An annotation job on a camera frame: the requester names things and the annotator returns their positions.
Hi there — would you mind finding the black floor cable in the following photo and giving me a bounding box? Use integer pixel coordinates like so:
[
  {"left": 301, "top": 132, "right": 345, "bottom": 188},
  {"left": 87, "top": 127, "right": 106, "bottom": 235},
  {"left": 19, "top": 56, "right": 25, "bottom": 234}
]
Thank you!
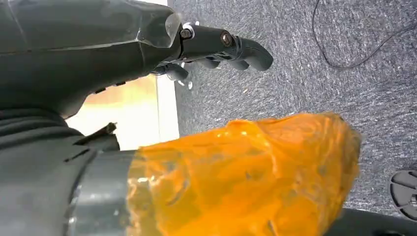
[{"left": 311, "top": 0, "right": 417, "bottom": 70}]

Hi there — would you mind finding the black rounded base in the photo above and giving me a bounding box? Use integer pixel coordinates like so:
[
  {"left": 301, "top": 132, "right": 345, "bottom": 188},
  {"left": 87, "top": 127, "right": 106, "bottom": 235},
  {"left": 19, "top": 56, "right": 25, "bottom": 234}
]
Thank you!
[{"left": 325, "top": 208, "right": 417, "bottom": 236}]

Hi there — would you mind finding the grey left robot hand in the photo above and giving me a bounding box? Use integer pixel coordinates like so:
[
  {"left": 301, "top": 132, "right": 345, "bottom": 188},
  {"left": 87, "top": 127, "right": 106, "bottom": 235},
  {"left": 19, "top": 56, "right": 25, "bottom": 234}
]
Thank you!
[{"left": 0, "top": 0, "right": 362, "bottom": 236}]

